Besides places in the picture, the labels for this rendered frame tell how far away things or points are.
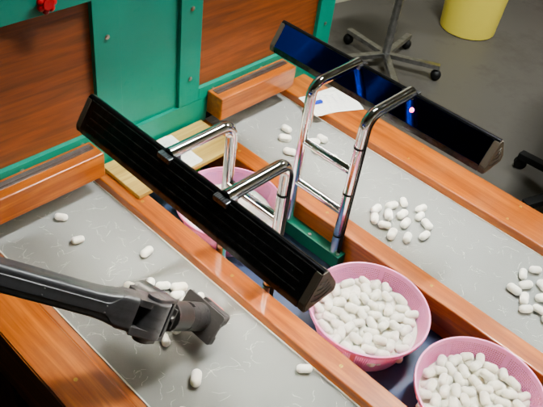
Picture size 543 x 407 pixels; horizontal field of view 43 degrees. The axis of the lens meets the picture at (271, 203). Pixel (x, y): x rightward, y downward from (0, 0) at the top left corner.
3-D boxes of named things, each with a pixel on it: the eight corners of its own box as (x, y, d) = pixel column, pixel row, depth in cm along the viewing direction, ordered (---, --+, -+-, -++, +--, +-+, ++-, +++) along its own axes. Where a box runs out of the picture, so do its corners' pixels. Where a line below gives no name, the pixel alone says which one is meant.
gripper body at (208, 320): (195, 288, 138) (173, 286, 131) (229, 318, 133) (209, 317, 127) (178, 315, 139) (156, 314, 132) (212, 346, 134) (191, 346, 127)
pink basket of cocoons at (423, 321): (403, 404, 141) (414, 378, 135) (284, 354, 147) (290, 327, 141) (431, 314, 161) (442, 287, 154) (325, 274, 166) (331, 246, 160)
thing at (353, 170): (334, 270, 168) (373, 119, 138) (276, 225, 177) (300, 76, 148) (381, 235, 179) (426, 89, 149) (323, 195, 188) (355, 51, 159)
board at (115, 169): (139, 199, 165) (139, 195, 165) (102, 169, 172) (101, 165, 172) (237, 148, 185) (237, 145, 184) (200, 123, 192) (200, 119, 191)
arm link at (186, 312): (169, 337, 123) (182, 308, 123) (141, 319, 126) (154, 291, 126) (191, 336, 129) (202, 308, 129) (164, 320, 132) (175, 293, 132)
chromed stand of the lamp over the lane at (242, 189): (214, 360, 144) (229, 202, 115) (153, 304, 153) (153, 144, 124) (275, 313, 155) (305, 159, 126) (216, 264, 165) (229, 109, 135)
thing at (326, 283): (303, 315, 109) (310, 284, 104) (75, 130, 138) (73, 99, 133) (335, 290, 114) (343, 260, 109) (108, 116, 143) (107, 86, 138)
